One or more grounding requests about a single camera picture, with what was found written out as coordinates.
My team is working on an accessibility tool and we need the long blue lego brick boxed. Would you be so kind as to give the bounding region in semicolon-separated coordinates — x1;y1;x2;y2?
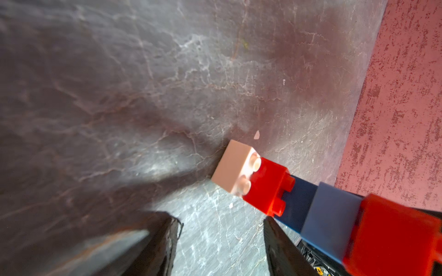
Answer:
300;182;362;264

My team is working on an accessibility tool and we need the small blue lego brick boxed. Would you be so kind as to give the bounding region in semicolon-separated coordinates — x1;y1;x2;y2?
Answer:
274;175;318;233

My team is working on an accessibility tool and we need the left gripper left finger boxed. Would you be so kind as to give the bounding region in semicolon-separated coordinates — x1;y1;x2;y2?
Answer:
93;211;184;276

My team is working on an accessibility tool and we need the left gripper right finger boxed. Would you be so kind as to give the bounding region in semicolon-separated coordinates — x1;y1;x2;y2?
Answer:
264;216;318;276

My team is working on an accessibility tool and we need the red lego brick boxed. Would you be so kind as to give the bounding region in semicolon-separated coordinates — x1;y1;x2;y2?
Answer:
242;158;295;217
343;194;442;276

